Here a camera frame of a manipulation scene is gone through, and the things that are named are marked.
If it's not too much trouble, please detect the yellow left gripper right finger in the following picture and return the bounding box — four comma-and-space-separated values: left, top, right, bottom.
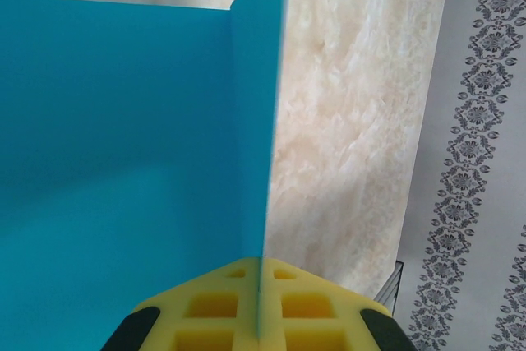
261, 257, 412, 351

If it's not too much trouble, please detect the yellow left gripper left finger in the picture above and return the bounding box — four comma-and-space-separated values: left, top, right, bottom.
104, 257, 262, 351

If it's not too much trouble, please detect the aluminium side rail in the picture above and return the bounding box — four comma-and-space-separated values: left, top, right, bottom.
374, 259, 407, 313

